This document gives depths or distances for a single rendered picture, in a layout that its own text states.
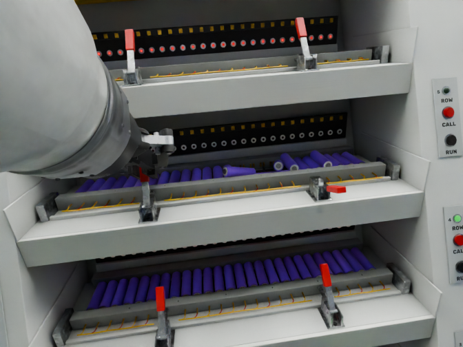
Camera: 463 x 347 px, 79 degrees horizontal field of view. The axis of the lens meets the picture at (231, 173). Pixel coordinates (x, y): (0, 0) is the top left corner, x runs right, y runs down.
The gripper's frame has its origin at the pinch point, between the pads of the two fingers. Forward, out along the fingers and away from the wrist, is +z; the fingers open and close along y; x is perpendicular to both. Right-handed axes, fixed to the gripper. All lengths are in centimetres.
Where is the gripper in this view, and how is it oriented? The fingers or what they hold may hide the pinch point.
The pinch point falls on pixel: (142, 166)
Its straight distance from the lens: 44.1
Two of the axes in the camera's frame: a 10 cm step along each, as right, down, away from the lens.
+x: -1.2, -9.8, 1.3
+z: -0.6, 1.4, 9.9
